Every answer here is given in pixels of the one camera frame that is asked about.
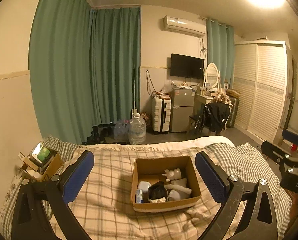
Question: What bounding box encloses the white cylindrical tube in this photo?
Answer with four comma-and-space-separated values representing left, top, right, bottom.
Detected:
164, 184, 192, 195

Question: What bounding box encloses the white mesh sock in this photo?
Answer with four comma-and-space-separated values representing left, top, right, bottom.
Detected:
167, 178, 190, 202

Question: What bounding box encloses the white rabbit figurine bottle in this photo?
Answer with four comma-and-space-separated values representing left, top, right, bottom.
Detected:
163, 168, 182, 182

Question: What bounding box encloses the cream lace scrunchie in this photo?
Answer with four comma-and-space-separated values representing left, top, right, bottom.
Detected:
148, 197, 166, 203

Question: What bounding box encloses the black square case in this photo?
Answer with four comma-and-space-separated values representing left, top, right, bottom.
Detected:
148, 181, 168, 200

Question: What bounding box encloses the blue tissue pack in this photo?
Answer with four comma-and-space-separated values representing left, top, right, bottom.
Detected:
135, 189, 144, 204

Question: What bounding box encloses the green checkered bedsheet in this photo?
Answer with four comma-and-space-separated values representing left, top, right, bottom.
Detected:
0, 134, 294, 240

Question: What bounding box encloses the bedside cardboard box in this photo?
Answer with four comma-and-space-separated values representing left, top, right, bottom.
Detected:
18, 147, 63, 181

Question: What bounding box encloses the green white book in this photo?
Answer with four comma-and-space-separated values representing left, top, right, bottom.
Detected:
31, 142, 51, 164

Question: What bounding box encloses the beige plaid blanket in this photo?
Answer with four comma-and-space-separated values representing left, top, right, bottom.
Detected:
69, 142, 234, 239

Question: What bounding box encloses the black jacket on chair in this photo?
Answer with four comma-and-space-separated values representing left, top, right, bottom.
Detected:
204, 102, 231, 135

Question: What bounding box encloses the white louvered wardrobe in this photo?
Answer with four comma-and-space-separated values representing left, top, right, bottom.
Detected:
233, 41, 288, 142

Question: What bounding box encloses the white oval vanity mirror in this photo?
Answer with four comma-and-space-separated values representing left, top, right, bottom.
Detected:
204, 63, 220, 89

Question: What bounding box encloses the silver mini fridge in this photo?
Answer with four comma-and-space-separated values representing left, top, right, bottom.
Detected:
170, 88, 195, 133

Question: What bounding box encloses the brown cardboard box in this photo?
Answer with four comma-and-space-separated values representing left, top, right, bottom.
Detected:
131, 156, 201, 213

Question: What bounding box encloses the small white container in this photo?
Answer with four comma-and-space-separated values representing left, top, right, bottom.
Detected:
138, 180, 151, 193

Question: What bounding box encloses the white suitcase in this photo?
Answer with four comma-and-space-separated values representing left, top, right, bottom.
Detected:
152, 97, 171, 133

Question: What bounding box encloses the small green curtain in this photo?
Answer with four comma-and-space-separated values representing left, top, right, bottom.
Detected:
206, 18, 235, 86

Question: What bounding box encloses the large clear water jug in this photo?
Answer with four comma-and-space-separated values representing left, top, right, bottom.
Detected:
128, 113, 146, 145

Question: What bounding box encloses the white air conditioner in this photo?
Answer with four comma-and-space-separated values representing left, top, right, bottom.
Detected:
164, 16, 206, 37

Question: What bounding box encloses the large green curtain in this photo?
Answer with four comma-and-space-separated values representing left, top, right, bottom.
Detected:
28, 0, 141, 144

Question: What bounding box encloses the black wall television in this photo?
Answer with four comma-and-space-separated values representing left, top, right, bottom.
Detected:
170, 54, 204, 80

